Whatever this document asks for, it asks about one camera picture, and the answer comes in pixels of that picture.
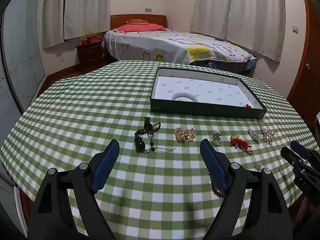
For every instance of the left window curtains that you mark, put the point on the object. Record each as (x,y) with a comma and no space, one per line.
(68,19)

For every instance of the bed with patterned sheet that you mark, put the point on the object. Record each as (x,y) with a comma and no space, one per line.
(178,47)

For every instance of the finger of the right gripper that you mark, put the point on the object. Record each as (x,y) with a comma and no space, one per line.
(300,148)
(290,156)

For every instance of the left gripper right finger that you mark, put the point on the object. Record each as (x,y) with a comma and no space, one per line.
(268,216)

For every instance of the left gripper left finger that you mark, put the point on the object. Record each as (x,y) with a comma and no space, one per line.
(51,216)

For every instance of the pink pillow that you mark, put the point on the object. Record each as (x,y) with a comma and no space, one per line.
(131,28)

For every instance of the brown wooden door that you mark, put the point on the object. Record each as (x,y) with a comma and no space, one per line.
(304,94)

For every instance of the red boxes on nightstand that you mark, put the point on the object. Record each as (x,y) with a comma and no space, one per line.
(90,38)

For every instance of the glass wardrobe door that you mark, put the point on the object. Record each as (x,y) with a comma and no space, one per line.
(22,71)

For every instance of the green white checkered tablecloth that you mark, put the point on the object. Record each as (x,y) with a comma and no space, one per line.
(159,187)

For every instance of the silver flower pearl brooch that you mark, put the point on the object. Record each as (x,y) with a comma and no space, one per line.
(259,168)

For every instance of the green shallow box tray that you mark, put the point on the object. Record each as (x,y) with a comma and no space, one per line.
(218,95)

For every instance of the crystal cluster brooch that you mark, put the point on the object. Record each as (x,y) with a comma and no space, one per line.
(268,135)

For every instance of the red tassel gold charm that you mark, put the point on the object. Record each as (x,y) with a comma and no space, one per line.
(237,142)

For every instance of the right window curtains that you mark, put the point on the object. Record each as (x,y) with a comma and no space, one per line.
(257,25)

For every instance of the silver leaf brooch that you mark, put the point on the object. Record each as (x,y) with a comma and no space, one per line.
(254,135)

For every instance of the white jade bangle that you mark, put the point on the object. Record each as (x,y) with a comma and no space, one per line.
(181,96)

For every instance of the dark wooden nightstand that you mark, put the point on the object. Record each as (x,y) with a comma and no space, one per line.
(90,55)

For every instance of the window curtains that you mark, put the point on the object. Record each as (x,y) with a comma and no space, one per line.
(68,19)
(257,25)

